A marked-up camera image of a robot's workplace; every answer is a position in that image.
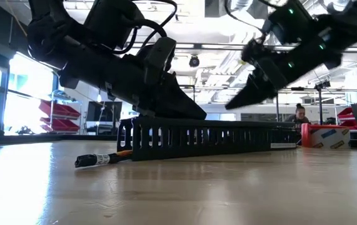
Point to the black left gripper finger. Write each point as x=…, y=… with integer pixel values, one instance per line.
x=181, y=100

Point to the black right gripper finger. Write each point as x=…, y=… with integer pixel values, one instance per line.
x=250, y=93

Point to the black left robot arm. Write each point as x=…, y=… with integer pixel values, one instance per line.
x=72, y=25

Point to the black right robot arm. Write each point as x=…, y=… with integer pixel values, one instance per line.
x=337, y=22

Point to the black background monitor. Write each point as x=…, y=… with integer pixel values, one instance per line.
x=103, y=111

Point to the black ceiling spotlight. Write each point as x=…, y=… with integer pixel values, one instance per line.
x=194, y=61

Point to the person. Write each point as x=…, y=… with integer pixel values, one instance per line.
x=298, y=115

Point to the black background stand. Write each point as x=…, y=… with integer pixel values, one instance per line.
x=320, y=100

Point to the ceiling light bar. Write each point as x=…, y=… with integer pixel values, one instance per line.
x=215, y=46

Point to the red storage bins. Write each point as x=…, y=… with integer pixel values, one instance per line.
x=59, y=117

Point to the red background bin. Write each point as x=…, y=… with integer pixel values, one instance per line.
x=345, y=114

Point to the orange tape dispenser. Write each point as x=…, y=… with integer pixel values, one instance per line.
x=328, y=137

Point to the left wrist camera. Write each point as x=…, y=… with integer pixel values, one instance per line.
x=159, y=59

